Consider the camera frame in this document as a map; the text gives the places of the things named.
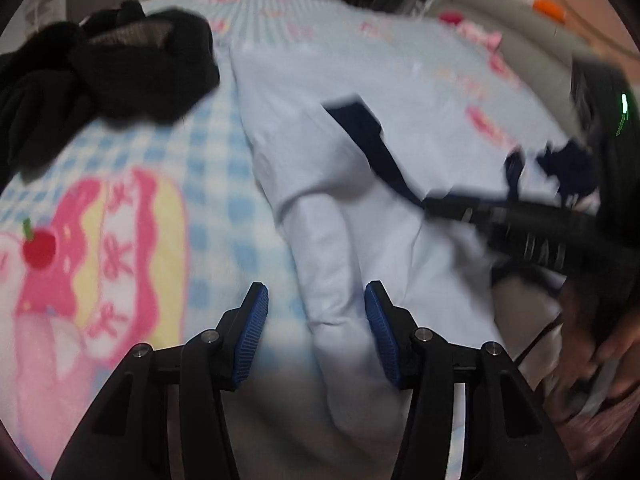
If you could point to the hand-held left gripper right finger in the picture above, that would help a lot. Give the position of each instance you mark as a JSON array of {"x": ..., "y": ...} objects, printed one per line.
[{"x": 382, "y": 335}]

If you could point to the black fleece garment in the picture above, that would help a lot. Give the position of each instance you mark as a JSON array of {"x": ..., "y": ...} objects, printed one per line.
[{"x": 40, "y": 110}]

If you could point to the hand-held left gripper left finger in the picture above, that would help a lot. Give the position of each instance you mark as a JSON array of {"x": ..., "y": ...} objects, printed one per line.
[{"x": 250, "y": 335}]

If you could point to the pink plush toy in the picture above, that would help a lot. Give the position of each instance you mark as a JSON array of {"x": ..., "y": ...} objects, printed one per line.
[{"x": 480, "y": 35}]

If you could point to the blue checked cartoon blanket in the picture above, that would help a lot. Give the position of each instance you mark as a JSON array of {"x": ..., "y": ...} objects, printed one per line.
[{"x": 210, "y": 170}]

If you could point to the white shirt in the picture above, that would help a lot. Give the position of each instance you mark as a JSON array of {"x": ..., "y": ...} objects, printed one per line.
[{"x": 310, "y": 160}]

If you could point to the navy folded garment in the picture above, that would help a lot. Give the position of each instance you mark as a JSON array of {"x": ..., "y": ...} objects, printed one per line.
[{"x": 570, "y": 165}]

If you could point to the black zip jacket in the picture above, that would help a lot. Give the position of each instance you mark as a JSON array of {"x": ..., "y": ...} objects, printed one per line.
[{"x": 150, "y": 70}]

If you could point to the grey padded headboard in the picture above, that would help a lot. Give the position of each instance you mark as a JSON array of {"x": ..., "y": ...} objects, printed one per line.
[{"x": 520, "y": 45}]

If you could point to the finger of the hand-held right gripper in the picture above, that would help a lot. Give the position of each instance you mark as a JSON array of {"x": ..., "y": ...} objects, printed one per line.
[{"x": 530, "y": 232}]

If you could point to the orange plush toy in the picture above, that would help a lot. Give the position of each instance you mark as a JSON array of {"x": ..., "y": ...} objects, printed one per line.
[{"x": 547, "y": 7}]

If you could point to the person's right hand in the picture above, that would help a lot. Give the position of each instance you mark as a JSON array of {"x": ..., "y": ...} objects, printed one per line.
[{"x": 625, "y": 355}]

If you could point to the red plush toy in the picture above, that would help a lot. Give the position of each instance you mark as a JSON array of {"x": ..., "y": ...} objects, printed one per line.
[{"x": 451, "y": 17}]

